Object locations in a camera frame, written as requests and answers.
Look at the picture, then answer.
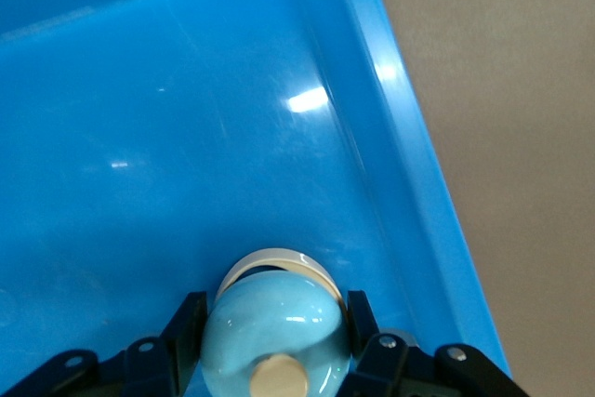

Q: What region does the light blue call bell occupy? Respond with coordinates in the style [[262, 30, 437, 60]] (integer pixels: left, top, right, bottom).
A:
[[200, 247, 350, 397]]

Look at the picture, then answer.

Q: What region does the blue plastic tray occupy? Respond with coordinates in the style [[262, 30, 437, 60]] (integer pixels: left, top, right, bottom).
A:
[[0, 0, 512, 397]]

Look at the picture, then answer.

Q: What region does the brown table cover mat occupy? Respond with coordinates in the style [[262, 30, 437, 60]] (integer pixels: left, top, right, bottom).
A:
[[364, 0, 595, 397]]

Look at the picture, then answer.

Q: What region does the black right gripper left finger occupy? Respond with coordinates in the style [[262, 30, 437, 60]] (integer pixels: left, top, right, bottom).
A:
[[0, 291, 208, 397]]

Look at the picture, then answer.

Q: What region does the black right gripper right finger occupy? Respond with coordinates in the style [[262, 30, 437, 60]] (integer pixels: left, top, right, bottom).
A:
[[338, 290, 531, 397]]

